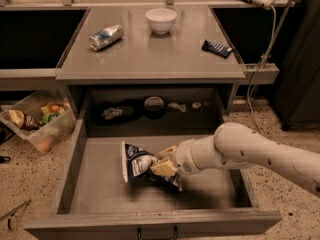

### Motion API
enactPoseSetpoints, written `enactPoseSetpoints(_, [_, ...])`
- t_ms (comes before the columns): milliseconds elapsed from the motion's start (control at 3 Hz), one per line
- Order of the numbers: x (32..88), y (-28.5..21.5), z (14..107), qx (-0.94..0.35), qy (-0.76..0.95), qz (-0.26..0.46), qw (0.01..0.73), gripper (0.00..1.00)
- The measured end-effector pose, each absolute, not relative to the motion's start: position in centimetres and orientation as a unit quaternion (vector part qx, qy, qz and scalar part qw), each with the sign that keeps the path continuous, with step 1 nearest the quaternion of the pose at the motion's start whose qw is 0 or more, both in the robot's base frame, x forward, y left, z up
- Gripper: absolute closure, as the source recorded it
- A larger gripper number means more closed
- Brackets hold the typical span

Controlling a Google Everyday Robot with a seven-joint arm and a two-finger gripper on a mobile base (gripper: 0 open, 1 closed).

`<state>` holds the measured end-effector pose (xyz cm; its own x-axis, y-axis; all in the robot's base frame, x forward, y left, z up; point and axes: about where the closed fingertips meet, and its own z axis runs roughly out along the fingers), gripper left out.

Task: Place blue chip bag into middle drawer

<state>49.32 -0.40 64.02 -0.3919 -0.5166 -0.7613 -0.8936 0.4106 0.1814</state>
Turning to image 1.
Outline blue white chip bag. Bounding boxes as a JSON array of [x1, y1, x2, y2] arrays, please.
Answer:
[[121, 142, 182, 192]]

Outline white ceramic bowl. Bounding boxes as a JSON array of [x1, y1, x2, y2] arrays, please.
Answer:
[[145, 8, 177, 34]]

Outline silver blue soda can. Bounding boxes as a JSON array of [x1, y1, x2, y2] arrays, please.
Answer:
[[89, 25, 124, 51]]

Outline grey open drawer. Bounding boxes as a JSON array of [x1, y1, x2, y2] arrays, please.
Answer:
[[25, 85, 281, 240]]

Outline crumpled white wrapper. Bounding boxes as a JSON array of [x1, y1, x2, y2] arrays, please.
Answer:
[[168, 102, 187, 113]]

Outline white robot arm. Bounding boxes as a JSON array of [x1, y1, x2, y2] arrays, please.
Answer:
[[151, 122, 320, 197]]

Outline black cloth with label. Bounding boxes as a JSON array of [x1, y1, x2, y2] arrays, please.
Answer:
[[91, 99, 143, 126]]

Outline black drawer handle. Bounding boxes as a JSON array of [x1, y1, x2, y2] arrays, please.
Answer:
[[137, 226, 178, 240]]

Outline brown snack bag in bin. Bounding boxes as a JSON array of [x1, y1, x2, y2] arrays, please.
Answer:
[[8, 109, 40, 131]]

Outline clear plastic storage bin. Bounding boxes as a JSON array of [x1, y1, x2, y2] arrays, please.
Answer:
[[0, 90, 76, 153]]

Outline dark blue snack bar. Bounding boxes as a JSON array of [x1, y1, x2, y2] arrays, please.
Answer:
[[202, 40, 233, 59]]

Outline white cable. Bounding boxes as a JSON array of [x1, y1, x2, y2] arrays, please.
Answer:
[[245, 4, 278, 135]]

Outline grey cabinet counter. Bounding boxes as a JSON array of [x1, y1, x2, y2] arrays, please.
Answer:
[[57, 5, 245, 85]]

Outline black tape roll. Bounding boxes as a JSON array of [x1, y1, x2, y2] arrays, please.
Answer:
[[143, 96, 165, 119]]

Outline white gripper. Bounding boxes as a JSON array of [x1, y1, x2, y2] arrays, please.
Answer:
[[150, 139, 200, 177]]

